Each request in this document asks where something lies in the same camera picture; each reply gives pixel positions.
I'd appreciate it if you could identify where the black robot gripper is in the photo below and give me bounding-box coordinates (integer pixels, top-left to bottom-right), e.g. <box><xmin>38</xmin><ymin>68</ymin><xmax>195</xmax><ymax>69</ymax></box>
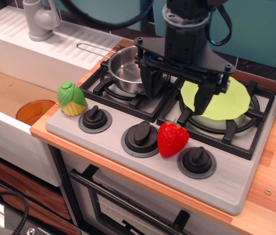
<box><xmin>134</xmin><ymin>19</ymin><xmax>235</xmax><ymax>115</ymax></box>

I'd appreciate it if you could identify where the red plastic strawberry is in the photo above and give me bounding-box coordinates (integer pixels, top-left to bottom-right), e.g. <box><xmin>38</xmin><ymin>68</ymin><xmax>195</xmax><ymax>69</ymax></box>
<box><xmin>157</xmin><ymin>122</ymin><xmax>189</xmax><ymax>158</ymax></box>

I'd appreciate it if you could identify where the steel saucepan with wire handle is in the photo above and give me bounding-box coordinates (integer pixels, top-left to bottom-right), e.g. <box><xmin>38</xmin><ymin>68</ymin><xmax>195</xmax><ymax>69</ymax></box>
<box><xmin>76</xmin><ymin>42</ymin><xmax>171</xmax><ymax>95</ymax></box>

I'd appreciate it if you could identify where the green yellow plastic corncob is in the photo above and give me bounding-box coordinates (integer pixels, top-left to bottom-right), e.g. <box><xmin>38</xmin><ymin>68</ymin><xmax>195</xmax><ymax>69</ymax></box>
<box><xmin>57</xmin><ymin>81</ymin><xmax>88</xmax><ymax>116</ymax></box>

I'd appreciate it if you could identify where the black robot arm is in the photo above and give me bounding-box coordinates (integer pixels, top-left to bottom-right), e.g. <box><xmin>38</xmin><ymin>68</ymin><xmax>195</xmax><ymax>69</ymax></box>
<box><xmin>134</xmin><ymin>0</ymin><xmax>235</xmax><ymax>115</ymax></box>

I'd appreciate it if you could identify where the light green plastic plate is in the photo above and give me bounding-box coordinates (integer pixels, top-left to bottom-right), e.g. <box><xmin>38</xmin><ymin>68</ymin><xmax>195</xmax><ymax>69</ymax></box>
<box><xmin>181</xmin><ymin>77</ymin><xmax>251</xmax><ymax>120</ymax></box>

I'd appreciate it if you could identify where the black middle stove knob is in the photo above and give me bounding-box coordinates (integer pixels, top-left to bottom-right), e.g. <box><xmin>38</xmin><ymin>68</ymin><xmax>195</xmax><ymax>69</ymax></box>
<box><xmin>121</xmin><ymin>121</ymin><xmax>159</xmax><ymax>158</ymax></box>

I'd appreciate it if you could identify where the black stove knob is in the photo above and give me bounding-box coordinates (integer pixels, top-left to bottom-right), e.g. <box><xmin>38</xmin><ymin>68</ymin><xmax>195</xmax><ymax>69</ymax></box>
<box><xmin>177</xmin><ymin>146</ymin><xmax>217</xmax><ymax>180</ymax></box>
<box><xmin>121</xmin><ymin>121</ymin><xmax>159</xmax><ymax>158</ymax></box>
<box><xmin>78</xmin><ymin>105</ymin><xmax>113</xmax><ymax>134</ymax></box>

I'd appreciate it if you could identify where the black right stove knob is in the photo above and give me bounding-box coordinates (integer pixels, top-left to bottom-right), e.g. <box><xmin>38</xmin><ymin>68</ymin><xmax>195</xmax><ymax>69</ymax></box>
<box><xmin>177</xmin><ymin>146</ymin><xmax>217</xmax><ymax>180</ymax></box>

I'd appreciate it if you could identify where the black left stove knob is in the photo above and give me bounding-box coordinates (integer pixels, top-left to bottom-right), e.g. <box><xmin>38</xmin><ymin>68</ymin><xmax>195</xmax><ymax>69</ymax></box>
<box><xmin>78</xmin><ymin>105</ymin><xmax>113</xmax><ymax>134</ymax></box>

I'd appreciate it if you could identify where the grey toy stove top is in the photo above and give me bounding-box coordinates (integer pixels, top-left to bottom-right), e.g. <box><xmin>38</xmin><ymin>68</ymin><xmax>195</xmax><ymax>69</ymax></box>
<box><xmin>45</xmin><ymin>66</ymin><xmax>276</xmax><ymax>216</ymax></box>

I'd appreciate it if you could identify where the black right burner grate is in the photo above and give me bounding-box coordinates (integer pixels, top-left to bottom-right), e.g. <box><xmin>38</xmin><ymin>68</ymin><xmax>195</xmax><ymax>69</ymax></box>
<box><xmin>157</xmin><ymin>81</ymin><xmax>276</xmax><ymax>160</ymax></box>

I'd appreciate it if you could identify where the black burner grate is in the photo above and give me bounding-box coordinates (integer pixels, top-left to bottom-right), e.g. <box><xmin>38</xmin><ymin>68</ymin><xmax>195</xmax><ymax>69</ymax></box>
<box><xmin>80</xmin><ymin>57</ymin><xmax>180</xmax><ymax>122</ymax></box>
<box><xmin>157</xmin><ymin>81</ymin><xmax>276</xmax><ymax>160</ymax></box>

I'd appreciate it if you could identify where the black left burner grate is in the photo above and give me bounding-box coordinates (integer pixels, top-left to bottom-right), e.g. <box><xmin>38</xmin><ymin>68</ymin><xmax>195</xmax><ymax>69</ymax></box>
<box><xmin>80</xmin><ymin>57</ymin><xmax>180</xmax><ymax>122</ymax></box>

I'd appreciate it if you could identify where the teal cabinet left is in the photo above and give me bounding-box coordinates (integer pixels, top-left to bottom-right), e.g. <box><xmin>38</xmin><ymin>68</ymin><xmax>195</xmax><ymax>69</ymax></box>
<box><xmin>55</xmin><ymin>0</ymin><xmax>154</xmax><ymax>31</ymax></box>

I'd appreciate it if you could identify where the toy oven door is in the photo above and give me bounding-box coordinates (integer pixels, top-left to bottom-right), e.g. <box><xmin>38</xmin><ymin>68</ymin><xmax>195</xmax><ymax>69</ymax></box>
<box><xmin>69</xmin><ymin>165</ymin><xmax>235</xmax><ymax>235</ymax></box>

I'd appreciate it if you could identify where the grey toy faucet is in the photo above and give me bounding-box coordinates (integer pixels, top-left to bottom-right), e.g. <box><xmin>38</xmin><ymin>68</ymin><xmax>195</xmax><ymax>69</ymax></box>
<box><xmin>23</xmin><ymin>0</ymin><xmax>61</xmax><ymax>42</ymax></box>

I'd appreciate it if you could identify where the orange sink drain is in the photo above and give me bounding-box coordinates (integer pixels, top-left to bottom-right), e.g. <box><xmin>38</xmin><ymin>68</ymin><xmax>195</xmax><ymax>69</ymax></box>
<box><xmin>16</xmin><ymin>99</ymin><xmax>55</xmax><ymax>126</ymax></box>

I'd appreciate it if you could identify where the wooden drawer front lower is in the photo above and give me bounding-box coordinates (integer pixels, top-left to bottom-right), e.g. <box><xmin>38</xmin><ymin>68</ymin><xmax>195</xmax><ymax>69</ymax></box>
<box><xmin>2</xmin><ymin>195</ymin><xmax>78</xmax><ymax>235</ymax></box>

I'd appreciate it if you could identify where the wooden drawer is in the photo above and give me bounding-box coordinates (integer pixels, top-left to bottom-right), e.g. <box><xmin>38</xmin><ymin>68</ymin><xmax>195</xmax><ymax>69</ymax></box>
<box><xmin>0</xmin><ymin>158</ymin><xmax>62</xmax><ymax>200</ymax></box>
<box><xmin>2</xmin><ymin>195</ymin><xmax>78</xmax><ymax>235</ymax></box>

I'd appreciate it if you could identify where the wooden drawer front upper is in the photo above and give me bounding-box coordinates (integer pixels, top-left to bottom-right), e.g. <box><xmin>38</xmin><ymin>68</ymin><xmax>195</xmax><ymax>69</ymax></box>
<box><xmin>0</xmin><ymin>158</ymin><xmax>62</xmax><ymax>200</ymax></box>

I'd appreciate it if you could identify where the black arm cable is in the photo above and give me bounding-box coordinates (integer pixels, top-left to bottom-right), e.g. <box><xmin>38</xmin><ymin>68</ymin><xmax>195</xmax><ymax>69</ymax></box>
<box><xmin>207</xmin><ymin>4</ymin><xmax>233</xmax><ymax>47</ymax></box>

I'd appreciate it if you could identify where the black oven door handle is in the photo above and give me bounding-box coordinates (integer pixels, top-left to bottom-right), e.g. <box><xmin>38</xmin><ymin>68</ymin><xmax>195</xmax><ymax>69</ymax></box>
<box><xmin>69</xmin><ymin>169</ymin><xmax>190</xmax><ymax>235</ymax></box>

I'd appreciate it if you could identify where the black braided cable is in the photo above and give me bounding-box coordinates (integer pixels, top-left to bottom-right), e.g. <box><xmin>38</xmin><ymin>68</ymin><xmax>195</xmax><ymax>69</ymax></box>
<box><xmin>0</xmin><ymin>190</ymin><xmax>29</xmax><ymax>235</ymax></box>

